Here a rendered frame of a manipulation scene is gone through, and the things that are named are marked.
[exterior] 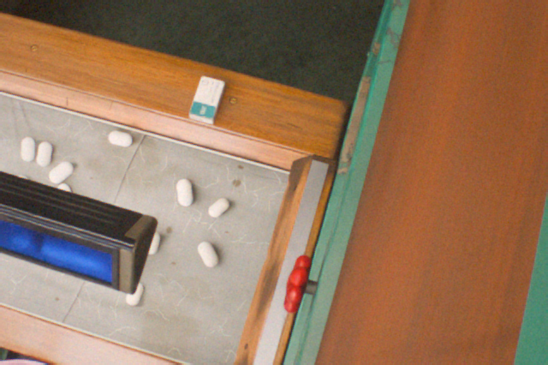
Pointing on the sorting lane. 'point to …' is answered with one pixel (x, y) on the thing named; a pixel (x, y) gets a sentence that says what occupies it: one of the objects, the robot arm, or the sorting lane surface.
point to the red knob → (299, 284)
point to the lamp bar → (74, 233)
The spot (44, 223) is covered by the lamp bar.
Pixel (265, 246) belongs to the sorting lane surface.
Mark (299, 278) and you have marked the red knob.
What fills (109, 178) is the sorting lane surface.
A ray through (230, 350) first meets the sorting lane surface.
